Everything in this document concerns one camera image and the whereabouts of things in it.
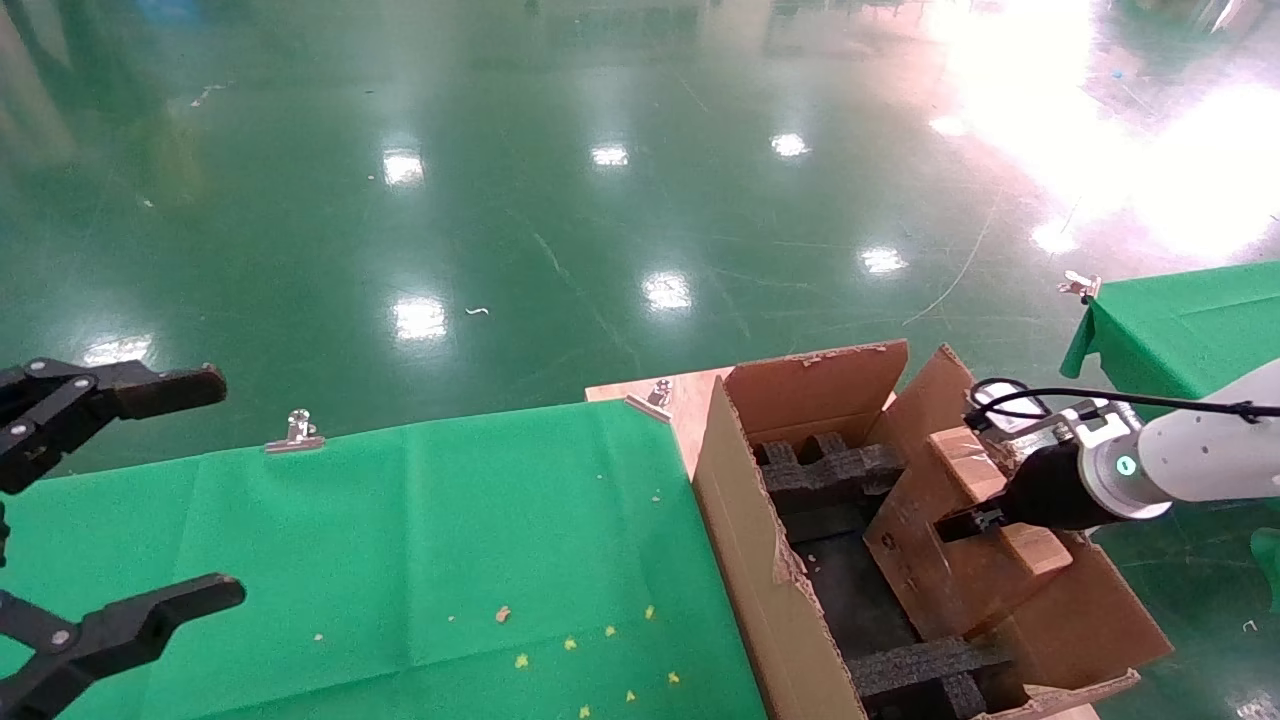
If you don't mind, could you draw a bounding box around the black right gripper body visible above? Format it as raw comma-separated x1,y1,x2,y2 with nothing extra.
998,441,1099,533

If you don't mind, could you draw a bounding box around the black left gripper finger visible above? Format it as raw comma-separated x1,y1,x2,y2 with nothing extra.
0,573,248,720
0,359,228,497

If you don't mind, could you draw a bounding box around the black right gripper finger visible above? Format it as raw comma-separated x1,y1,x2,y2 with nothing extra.
933,504,1011,546

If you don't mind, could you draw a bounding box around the small cardboard box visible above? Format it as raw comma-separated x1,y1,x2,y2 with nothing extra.
925,425,1074,581

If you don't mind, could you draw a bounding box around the large open cardboard carton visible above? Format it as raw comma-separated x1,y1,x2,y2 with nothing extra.
691,338,1174,720

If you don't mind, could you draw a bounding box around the black foam insert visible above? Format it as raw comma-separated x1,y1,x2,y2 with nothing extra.
754,431,910,517
847,634,1016,720

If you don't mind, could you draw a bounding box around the green cloth side table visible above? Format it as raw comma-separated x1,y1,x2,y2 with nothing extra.
1061,261,1280,404

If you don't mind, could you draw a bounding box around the green fabric piece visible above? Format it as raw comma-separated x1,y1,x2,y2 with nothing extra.
1250,528,1280,614

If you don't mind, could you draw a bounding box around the large green table cloth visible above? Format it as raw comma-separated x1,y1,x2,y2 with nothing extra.
0,398,769,720

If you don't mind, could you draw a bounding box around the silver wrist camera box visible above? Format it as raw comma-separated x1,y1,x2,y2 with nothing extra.
968,394,1062,447

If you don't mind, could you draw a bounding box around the silver camera mounting bracket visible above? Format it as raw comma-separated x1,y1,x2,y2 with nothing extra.
1055,398,1142,452

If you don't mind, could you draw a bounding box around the black camera cable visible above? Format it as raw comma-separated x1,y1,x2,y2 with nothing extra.
964,377,1280,427

